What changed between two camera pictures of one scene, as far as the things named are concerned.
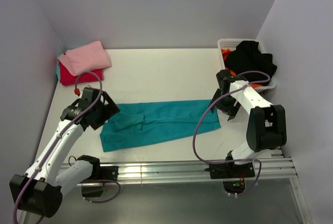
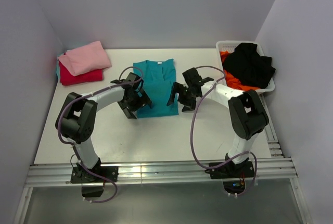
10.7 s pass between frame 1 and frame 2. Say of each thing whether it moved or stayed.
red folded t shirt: stayed
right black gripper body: moved
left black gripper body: moved
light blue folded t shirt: stayed
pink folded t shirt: stayed
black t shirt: stayed
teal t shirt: moved
